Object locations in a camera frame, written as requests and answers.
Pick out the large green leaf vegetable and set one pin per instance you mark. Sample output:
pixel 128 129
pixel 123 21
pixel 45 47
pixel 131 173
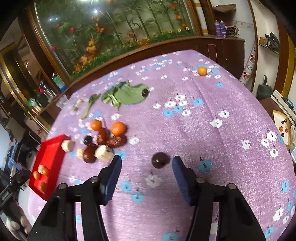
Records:
pixel 124 94

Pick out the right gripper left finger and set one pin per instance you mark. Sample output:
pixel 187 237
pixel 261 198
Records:
pixel 57 220

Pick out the dark round plum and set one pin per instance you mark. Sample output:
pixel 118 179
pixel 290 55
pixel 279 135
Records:
pixel 160 159

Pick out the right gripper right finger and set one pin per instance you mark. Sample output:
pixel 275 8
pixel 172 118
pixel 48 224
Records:
pixel 236 220

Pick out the orange mandarin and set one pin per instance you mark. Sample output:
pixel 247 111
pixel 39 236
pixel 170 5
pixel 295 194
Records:
pixel 118 128
pixel 95 125

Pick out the green label bottle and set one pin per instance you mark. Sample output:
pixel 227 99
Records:
pixel 59 82

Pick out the dark plum on leaf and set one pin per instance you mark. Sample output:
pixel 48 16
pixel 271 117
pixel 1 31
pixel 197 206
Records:
pixel 145 93

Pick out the clear plastic cup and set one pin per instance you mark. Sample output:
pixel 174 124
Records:
pixel 63 100

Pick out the small bok choy stalk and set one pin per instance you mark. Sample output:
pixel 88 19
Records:
pixel 91 101

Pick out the far small orange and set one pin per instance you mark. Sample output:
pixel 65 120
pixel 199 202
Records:
pixel 202 71

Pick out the purple bottles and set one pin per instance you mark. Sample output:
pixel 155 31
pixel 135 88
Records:
pixel 220 29

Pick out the red date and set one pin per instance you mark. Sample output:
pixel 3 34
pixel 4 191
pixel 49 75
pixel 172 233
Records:
pixel 116 141
pixel 103 136

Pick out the flower garden glass panel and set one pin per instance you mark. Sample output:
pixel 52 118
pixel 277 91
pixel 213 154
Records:
pixel 85 34

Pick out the red plastic tray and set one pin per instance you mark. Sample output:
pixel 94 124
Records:
pixel 50 156

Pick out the purple floral tablecloth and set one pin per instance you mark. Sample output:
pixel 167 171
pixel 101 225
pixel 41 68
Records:
pixel 217 127

